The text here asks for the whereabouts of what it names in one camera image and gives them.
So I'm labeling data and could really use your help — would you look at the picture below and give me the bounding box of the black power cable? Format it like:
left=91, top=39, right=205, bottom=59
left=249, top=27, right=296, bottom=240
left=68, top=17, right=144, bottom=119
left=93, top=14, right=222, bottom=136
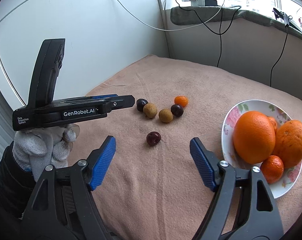
left=269, top=25, right=288, bottom=88
left=176, top=0, right=241, bottom=68

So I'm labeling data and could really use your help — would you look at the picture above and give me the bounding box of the person's left hand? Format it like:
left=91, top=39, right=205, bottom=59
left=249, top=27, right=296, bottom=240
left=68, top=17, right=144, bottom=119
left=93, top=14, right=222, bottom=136
left=12, top=124, right=80, bottom=180

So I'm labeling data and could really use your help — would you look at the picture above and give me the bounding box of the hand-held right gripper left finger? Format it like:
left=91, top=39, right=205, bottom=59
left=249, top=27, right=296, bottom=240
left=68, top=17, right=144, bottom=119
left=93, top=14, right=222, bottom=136
left=22, top=135, right=116, bottom=240

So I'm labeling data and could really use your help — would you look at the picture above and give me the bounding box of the small orange kumquat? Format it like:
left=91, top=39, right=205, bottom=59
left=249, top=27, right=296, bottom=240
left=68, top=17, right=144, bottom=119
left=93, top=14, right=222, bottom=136
left=174, top=96, right=189, bottom=107

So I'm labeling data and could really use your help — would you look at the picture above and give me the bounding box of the white floral plate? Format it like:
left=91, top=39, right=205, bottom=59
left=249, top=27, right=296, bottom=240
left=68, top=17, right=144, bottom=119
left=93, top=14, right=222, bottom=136
left=221, top=100, right=302, bottom=199

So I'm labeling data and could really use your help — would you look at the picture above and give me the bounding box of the white panel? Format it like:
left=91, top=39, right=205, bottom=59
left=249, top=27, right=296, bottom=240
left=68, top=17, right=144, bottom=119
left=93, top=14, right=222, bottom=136
left=0, top=0, right=170, bottom=108

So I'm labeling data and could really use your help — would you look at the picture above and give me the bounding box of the grey windowsill cloth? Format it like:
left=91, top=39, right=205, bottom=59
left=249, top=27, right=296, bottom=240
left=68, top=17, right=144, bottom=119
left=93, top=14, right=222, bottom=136
left=170, top=5, right=302, bottom=39

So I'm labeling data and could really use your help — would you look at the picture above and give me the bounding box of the brown longan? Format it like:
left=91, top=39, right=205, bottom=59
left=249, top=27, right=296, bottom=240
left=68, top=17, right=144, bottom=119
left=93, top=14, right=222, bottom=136
left=158, top=108, right=173, bottom=123
left=143, top=103, right=158, bottom=118

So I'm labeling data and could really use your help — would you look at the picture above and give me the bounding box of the large oval smooth orange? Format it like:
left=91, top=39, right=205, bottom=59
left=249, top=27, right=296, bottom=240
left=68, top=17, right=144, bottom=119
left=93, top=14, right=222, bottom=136
left=233, top=111, right=276, bottom=164

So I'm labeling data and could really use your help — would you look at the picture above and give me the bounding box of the round rough orange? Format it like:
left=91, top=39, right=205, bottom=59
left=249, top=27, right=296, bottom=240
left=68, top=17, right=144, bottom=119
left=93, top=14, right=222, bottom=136
left=272, top=120, right=302, bottom=169

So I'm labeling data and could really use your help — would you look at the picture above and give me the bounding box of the small tangerine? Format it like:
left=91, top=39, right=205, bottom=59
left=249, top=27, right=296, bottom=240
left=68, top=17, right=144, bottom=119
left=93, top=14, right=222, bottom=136
left=266, top=116, right=278, bottom=134
left=260, top=155, right=284, bottom=184

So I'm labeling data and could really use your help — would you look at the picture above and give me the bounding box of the person's left forearm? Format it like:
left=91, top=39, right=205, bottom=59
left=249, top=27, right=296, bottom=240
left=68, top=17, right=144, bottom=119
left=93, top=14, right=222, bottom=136
left=0, top=140, right=39, bottom=220

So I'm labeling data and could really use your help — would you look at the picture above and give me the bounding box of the white cable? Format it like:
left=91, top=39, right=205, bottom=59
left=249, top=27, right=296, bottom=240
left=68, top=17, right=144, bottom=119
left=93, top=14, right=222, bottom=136
left=100, top=0, right=227, bottom=32

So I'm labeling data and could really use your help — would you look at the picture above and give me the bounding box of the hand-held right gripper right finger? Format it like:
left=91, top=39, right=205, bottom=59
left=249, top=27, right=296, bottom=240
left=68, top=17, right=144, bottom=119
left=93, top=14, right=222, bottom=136
left=189, top=137, right=285, bottom=240

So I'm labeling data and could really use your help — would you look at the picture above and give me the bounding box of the dark purple plum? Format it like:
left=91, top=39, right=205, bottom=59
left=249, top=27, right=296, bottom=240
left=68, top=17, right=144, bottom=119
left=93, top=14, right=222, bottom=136
left=171, top=104, right=184, bottom=117
left=146, top=131, right=161, bottom=146
left=136, top=99, right=149, bottom=112

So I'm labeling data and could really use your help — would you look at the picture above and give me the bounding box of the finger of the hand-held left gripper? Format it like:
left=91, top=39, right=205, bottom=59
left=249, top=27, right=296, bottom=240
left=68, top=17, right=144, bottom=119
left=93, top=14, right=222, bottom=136
left=85, top=94, right=119, bottom=100
left=36, top=95, right=136, bottom=113

